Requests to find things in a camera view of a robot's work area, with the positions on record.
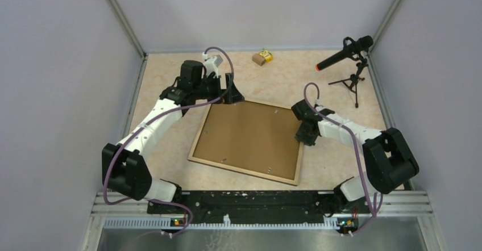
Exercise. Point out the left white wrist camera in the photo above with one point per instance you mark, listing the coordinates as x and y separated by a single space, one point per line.
212 64

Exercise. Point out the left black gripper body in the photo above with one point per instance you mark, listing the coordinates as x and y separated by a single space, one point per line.
210 88

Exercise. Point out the small cardboard yellow box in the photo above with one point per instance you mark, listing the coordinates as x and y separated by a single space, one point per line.
262 57

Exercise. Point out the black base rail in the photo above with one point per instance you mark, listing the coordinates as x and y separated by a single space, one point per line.
258 207

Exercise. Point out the wooden picture frame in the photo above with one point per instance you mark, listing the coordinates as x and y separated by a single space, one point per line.
244 170

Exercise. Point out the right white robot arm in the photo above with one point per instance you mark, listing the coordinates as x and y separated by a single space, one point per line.
383 157

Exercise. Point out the black microphone on tripod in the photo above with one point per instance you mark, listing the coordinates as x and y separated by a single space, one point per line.
352 49

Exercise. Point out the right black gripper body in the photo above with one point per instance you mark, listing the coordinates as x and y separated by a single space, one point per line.
303 136

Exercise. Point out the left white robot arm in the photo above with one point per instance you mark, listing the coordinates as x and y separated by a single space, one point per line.
124 167

